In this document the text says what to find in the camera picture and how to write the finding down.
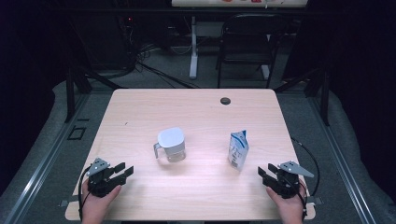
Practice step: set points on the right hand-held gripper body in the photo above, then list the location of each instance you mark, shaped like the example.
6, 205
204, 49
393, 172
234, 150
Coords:
285, 186

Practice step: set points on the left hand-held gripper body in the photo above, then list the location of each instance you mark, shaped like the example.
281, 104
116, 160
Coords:
99, 182

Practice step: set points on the white and blue milk carton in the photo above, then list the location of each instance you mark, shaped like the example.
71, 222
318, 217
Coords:
238, 152

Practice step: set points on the clear pitcher with white lid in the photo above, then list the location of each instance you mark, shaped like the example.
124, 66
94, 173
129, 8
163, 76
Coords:
170, 138

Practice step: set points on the person's right hand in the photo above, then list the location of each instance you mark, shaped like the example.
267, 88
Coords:
292, 210

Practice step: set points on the person's left hand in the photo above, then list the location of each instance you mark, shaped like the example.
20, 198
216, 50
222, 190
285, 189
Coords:
95, 208

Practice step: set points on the grey tape strip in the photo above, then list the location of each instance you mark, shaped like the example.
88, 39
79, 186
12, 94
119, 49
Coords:
315, 200
67, 202

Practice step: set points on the black round table grommet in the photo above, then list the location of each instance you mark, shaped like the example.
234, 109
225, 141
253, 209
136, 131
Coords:
225, 100

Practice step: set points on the black metal stand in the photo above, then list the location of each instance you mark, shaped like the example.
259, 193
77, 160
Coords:
70, 93
325, 99

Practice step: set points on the white desk leg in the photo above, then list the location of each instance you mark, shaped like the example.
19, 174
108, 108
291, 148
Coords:
265, 71
193, 62

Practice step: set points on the dark equipment cabinet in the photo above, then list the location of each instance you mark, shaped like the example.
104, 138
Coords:
102, 40

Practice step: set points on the black folding chair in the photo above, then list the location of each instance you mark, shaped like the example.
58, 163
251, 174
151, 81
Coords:
249, 40

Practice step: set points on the black metal crossbar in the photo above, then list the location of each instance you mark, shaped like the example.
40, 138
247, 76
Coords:
124, 11

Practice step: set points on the aluminium floor rail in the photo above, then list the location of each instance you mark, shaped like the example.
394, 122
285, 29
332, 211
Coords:
46, 161
339, 161

